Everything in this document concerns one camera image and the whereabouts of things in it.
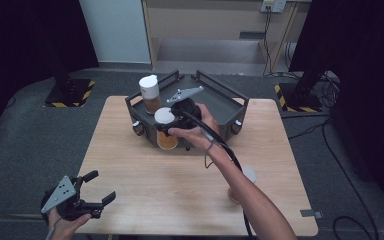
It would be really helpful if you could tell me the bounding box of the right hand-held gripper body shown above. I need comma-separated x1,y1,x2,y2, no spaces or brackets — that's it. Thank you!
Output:
166,85,205,130

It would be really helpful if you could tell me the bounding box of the bundle of cables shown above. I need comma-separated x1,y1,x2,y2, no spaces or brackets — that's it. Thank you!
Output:
314,70,342,110

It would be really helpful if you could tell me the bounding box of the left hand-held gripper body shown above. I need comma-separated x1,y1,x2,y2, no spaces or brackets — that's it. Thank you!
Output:
40,175,103,222

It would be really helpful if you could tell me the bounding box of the white panel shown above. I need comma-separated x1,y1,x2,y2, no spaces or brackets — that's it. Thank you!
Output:
78,0,153,65

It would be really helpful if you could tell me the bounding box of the black curtain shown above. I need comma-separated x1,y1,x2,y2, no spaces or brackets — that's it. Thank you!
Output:
0,0,100,151
288,0,384,209

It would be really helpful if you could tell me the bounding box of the wooden shelf unit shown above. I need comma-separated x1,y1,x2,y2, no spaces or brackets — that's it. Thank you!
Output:
141,0,312,76

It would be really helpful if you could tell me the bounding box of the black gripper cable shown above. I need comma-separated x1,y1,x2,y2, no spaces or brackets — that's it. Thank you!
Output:
179,111,258,240

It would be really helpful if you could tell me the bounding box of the grey wrist strap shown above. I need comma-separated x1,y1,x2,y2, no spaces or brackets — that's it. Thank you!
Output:
202,128,222,169
45,218,63,240

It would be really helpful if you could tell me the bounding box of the person's right hand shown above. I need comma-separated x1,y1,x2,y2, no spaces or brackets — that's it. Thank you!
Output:
168,103,221,154

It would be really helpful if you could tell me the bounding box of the long black floor cable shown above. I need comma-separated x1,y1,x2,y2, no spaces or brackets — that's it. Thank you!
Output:
281,113,381,240

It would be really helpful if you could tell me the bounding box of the orange spice jar white lid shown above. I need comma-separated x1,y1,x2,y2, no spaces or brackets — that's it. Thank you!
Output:
154,107,180,151

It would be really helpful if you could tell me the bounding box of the black corner rack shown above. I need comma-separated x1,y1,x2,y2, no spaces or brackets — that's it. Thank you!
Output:
125,69,250,152

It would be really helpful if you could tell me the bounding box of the black stand with striped base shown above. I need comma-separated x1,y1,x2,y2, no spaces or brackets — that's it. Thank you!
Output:
43,59,97,109
273,68,324,114

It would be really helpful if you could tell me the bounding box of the brown spice jar flip cap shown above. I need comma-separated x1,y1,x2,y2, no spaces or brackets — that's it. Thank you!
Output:
138,74,163,115

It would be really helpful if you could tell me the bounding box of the grey tape strip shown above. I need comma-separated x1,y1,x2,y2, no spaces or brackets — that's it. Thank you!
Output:
300,209,324,219

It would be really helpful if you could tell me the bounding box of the white wall power outlet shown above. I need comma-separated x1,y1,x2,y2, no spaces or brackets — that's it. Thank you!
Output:
260,0,288,14

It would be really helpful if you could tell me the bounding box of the person's left hand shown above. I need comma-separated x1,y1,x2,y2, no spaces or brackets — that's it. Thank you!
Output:
48,208,93,240

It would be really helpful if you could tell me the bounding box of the black cable from outlet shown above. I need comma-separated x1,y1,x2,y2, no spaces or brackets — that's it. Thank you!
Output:
262,6,275,76

